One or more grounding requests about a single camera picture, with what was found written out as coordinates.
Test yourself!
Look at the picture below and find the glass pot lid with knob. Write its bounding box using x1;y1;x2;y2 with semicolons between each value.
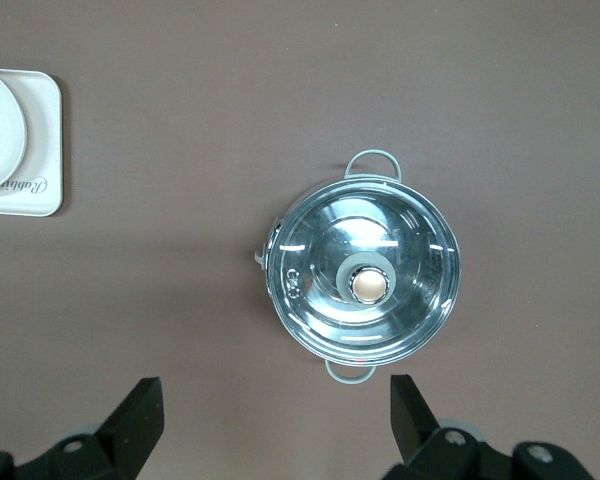
268;180;462;364

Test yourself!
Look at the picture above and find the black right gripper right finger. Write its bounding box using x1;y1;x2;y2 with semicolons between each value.
382;374;597;480

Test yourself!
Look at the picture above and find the steel electric cooking pot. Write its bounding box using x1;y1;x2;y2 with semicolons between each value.
252;148;462;386

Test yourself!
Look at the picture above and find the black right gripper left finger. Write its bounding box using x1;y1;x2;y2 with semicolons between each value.
0;377;166;480

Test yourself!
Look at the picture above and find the brown table cover mat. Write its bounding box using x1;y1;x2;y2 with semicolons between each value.
0;0;600;480

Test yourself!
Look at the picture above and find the beige rabbit print tray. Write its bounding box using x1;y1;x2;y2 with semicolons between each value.
0;68;64;217

